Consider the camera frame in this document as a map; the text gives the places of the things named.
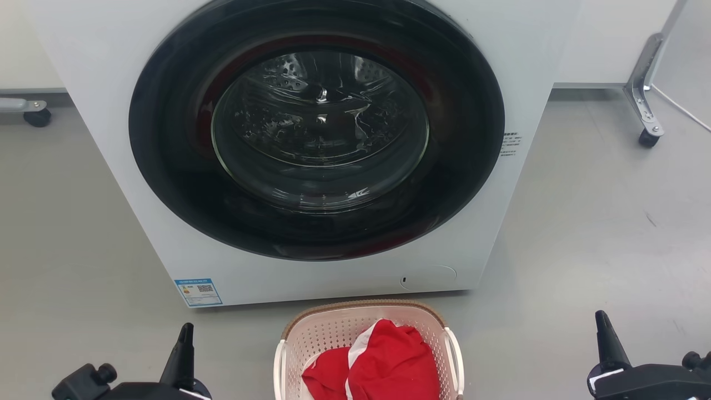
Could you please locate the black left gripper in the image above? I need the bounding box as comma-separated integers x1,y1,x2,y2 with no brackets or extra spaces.
51,323,213,400

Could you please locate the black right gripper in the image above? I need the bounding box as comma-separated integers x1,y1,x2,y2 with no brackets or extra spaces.
587,310,711,400

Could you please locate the white perforated laundry basket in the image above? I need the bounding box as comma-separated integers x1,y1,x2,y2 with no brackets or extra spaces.
273,299,465,400

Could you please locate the blue energy label sticker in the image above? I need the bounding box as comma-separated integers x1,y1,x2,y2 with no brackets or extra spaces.
174,278,223,307

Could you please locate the black round washer door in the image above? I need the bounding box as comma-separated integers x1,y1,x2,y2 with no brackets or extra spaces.
128,0,505,262

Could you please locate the red and white garment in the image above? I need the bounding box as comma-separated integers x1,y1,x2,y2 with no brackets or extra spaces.
302,319,440,400

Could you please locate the angled grey metal stand leg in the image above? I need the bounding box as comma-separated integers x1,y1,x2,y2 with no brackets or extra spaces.
623,0,688,137

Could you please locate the white front-load washing machine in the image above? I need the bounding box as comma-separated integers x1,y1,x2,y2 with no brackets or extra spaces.
31,0,581,308

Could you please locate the flat grey metal stand leg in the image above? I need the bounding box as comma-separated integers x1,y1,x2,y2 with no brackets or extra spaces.
0,98,48,114

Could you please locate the thin white cable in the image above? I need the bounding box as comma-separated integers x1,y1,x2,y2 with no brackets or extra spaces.
651,82,711,134

